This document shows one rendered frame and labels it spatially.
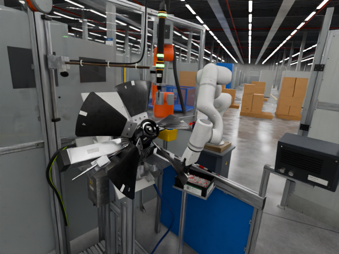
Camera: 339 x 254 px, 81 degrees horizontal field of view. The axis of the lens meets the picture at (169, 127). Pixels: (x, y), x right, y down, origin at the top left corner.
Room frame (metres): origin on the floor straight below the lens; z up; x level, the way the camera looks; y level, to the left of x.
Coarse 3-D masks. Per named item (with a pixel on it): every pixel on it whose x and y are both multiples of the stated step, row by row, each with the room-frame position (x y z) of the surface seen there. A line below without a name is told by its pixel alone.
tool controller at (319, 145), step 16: (288, 144) 0.91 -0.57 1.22; (304, 144) 0.89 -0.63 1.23; (320, 144) 0.87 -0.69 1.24; (336, 144) 0.86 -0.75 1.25; (288, 160) 0.92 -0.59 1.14; (304, 160) 0.86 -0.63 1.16; (320, 160) 0.82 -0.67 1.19; (336, 160) 0.78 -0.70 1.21; (304, 176) 0.87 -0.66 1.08; (320, 176) 0.82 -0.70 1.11; (336, 176) 0.79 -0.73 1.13
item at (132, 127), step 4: (128, 120) 1.02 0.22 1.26; (128, 124) 1.03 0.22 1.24; (132, 124) 1.03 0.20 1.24; (136, 124) 1.04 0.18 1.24; (124, 128) 1.02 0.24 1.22; (128, 128) 1.03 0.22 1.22; (132, 128) 1.04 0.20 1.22; (124, 132) 1.02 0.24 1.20; (128, 132) 1.03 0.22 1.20; (132, 132) 1.04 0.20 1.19; (128, 136) 1.03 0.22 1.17
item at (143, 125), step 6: (144, 120) 1.04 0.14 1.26; (150, 120) 1.07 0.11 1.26; (144, 126) 1.03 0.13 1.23; (150, 126) 1.06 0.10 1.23; (156, 126) 1.07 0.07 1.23; (138, 132) 1.01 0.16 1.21; (144, 132) 0.99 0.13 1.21; (150, 132) 1.03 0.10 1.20; (156, 132) 1.05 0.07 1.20; (132, 138) 1.05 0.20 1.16; (150, 138) 1.00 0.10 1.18; (132, 144) 1.04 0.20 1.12; (144, 144) 1.07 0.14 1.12
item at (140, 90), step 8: (136, 80) 1.27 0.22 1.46; (144, 80) 1.28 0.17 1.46; (120, 88) 1.23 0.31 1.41; (128, 88) 1.23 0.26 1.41; (136, 88) 1.23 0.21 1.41; (144, 88) 1.24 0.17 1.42; (120, 96) 1.20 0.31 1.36; (128, 96) 1.20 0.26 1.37; (136, 96) 1.20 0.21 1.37; (144, 96) 1.20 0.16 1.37; (128, 104) 1.18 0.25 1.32; (136, 104) 1.17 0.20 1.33; (144, 104) 1.16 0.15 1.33; (136, 112) 1.14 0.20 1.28
